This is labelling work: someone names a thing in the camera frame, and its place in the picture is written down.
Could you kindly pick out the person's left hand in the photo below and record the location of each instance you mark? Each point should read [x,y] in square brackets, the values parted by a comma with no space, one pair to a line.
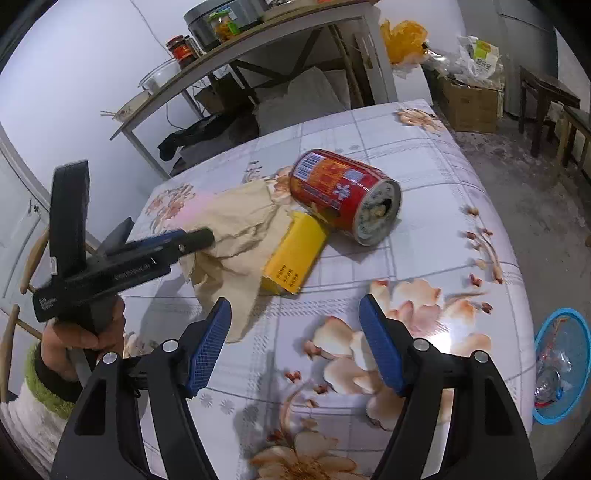
[64,339]

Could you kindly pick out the dark wooden stool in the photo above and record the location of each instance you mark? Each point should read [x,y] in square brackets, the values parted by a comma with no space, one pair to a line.
[547,85]

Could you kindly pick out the beige paper towel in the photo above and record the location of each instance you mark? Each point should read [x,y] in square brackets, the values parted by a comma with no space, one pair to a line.
[235,221]

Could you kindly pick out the red sauce jar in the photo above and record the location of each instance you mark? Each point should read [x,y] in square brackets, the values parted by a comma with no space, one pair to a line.
[182,53]

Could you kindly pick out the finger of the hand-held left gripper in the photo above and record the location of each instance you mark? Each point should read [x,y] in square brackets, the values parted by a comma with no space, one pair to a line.
[198,237]
[152,241]

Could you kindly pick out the light wooden chair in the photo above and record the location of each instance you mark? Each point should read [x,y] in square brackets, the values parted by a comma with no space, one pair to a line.
[575,117]

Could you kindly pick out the grey cooking pot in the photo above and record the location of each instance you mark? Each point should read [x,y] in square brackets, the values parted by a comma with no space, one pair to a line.
[198,23]

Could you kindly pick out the floral tablecloth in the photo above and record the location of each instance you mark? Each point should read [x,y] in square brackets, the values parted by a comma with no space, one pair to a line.
[415,258]

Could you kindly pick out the yellow plastic bag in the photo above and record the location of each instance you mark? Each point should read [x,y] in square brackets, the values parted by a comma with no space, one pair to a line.
[404,39]

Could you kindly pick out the patterned ceramic bowl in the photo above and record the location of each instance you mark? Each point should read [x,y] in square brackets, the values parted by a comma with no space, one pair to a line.
[131,108]

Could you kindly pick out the black cloth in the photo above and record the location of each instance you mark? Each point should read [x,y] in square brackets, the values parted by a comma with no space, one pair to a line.
[198,134]

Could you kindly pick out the red drink can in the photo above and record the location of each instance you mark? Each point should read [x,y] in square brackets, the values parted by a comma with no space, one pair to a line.
[332,184]

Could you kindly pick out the white plastic bags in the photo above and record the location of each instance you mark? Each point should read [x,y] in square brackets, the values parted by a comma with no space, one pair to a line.
[480,57]

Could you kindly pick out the grey metal table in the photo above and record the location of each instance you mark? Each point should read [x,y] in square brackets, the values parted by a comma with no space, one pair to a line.
[378,55]

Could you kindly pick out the blue plastic basket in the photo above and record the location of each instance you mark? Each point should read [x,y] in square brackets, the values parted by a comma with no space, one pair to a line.
[579,369]

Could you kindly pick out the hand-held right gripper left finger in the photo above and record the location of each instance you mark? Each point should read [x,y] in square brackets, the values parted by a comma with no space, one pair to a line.
[210,341]

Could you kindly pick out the yellow cardboard box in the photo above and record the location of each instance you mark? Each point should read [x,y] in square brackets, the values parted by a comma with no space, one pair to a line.
[295,249]

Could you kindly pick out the brown cardboard box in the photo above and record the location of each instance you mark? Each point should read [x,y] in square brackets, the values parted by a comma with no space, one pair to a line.
[468,108]

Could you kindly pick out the pickle jar green lid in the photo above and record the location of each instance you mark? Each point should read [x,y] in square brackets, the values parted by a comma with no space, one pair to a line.
[224,27]

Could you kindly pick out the clear glass bowl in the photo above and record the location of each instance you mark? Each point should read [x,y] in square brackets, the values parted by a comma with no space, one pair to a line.
[159,76]

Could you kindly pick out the white sack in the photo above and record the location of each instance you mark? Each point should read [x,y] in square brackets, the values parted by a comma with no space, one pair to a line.
[304,97]

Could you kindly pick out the clear plastic wrapper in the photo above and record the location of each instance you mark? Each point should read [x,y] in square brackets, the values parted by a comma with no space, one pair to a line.
[551,378]

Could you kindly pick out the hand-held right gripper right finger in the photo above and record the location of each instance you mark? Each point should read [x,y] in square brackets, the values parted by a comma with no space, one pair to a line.
[381,341]

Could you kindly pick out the wooden chair with thin rails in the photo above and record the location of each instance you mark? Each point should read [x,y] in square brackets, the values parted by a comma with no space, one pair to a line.
[9,350]

